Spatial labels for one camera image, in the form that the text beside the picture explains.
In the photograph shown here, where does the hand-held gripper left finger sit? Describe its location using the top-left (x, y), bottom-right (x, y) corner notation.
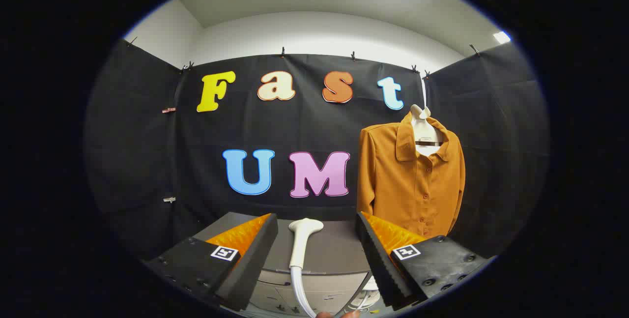
top-left (143, 212), bottom-right (279, 312)

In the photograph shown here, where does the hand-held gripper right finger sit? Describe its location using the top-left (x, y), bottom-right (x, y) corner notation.
top-left (355, 211), bottom-right (494, 311)

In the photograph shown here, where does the white steamer hose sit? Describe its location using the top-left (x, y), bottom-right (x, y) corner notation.
top-left (289, 266), bottom-right (318, 318)

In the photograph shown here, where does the orange button shirt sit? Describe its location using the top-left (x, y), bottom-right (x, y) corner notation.
top-left (356, 111), bottom-right (466, 239)

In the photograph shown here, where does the white clothes hanger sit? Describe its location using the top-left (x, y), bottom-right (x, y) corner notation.
top-left (409, 76), bottom-right (446, 157)

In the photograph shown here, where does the grey cabinet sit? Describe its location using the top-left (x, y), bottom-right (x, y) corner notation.
top-left (193, 211), bottom-right (376, 318)

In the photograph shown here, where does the row of black clips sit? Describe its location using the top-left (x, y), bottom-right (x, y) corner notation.
top-left (125, 37), bottom-right (481, 78)

